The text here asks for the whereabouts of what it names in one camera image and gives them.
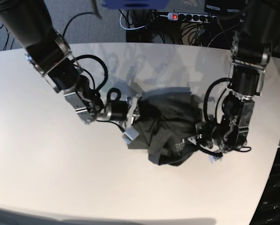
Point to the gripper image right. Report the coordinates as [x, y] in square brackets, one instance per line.
[208, 135]

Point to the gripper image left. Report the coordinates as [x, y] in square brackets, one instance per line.
[115, 111]

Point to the grey T-shirt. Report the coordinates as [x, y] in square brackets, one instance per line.
[166, 121]

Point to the robot arm image left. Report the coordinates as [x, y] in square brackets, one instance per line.
[47, 50]

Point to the robot arm image right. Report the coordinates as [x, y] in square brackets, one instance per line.
[251, 50]

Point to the black OpenArm base box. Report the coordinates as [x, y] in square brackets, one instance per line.
[268, 209]

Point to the blue plastic bin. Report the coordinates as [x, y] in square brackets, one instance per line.
[135, 4]

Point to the white power strip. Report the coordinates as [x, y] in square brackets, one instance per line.
[190, 18]

